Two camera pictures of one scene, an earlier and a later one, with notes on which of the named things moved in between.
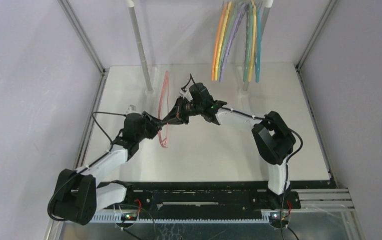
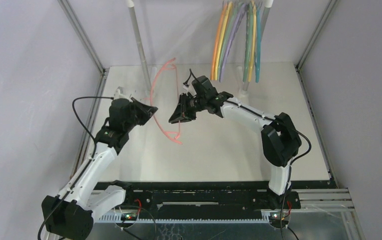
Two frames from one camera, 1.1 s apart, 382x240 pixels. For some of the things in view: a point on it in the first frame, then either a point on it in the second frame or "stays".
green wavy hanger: [248, 43] stays
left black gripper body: [149, 128] → [130, 123]
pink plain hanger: [158, 107] → [176, 134]
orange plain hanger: [220, 30] stays
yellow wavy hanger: [253, 41] stays
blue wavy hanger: [258, 44] stays
